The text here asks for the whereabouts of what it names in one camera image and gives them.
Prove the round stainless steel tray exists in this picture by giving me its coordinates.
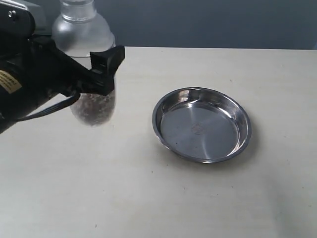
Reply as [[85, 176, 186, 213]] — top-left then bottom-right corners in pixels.
[[152, 87, 252, 164]]

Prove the clear plastic shaker bottle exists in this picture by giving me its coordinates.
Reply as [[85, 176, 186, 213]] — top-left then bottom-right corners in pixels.
[[52, 0, 115, 126]]

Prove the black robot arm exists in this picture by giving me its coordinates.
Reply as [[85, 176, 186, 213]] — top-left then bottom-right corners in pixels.
[[0, 36, 125, 132]]

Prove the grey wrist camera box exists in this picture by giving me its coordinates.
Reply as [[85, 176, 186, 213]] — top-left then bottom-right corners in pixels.
[[16, 0, 48, 33]]

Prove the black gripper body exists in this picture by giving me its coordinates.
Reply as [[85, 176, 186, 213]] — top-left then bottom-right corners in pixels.
[[22, 36, 115, 99]]

